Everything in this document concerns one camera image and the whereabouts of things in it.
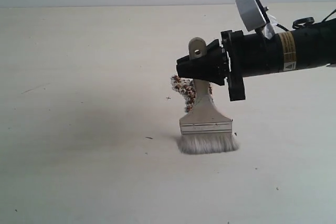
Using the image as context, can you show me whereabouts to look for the scattered rice grain pile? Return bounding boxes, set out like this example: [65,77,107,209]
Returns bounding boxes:
[169,74,214,114]

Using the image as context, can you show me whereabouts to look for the scattered brown pellets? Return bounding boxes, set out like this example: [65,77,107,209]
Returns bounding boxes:
[170,74,213,113]

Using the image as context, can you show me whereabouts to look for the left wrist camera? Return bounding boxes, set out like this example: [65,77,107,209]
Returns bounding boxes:
[235,0,270,31]

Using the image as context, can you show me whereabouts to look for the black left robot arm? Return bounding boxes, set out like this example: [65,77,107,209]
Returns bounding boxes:
[176,19,335,101]

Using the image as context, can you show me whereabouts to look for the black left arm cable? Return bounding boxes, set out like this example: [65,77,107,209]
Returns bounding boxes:
[275,8,336,30]

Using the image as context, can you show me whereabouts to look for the white wooden paint brush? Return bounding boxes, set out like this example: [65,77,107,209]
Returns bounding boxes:
[177,36,240,155]

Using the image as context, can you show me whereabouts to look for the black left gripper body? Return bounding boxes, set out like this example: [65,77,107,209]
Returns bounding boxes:
[220,30,246,101]

